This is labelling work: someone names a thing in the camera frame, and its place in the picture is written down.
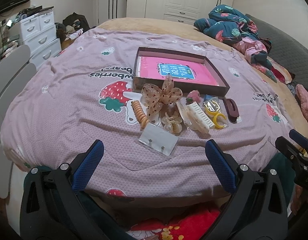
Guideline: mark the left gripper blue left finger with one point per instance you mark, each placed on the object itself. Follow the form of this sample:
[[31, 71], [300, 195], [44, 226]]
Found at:
[[85, 164]]

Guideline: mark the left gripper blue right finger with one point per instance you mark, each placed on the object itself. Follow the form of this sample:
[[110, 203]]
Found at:
[[223, 165]]

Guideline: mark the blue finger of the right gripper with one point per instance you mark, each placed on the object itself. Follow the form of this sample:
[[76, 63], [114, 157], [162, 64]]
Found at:
[[287, 148], [298, 138]]

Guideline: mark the maroon oval hair clip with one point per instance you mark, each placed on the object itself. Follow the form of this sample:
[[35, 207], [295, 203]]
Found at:
[[231, 109]]

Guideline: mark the white comb hair clip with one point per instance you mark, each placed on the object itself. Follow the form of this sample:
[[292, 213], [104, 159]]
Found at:
[[198, 120]]

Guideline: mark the yellow hoops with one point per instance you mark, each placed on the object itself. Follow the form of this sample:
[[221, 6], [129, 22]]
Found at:
[[212, 109]]

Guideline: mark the clear bag with earrings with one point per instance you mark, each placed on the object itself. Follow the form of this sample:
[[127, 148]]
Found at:
[[158, 139]]

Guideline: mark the pearl flower hair claw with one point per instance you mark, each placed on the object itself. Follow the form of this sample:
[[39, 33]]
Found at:
[[173, 123]]

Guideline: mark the blue plastic box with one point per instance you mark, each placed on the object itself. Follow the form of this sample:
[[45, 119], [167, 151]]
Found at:
[[207, 98]]

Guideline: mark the pink fluffy hair clip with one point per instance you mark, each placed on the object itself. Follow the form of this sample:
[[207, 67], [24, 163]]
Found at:
[[193, 96]]

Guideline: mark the beige polka dot bow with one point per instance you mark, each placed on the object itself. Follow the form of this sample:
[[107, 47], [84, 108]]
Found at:
[[155, 97]]

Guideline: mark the pink fluffy cloth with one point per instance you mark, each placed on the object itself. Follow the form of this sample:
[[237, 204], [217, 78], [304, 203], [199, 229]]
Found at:
[[302, 94]]

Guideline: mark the grey padded headboard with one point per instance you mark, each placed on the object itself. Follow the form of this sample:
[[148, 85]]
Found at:
[[286, 51]]

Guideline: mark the pink pajama garment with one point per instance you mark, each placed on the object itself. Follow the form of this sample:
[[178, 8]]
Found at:
[[254, 52]]

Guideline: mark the brown shallow cardboard tray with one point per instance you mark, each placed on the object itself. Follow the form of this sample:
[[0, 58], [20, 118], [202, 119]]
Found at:
[[185, 87]]

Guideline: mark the dark floral crumpled quilt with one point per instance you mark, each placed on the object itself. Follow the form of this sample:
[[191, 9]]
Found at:
[[227, 25]]

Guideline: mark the grey chair back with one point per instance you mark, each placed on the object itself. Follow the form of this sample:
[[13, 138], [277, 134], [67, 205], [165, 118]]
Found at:
[[15, 71]]

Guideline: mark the white drawer cabinet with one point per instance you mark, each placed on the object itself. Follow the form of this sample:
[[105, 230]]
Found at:
[[39, 33]]

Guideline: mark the black bag on floor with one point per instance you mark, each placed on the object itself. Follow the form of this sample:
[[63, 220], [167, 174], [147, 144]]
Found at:
[[77, 21]]

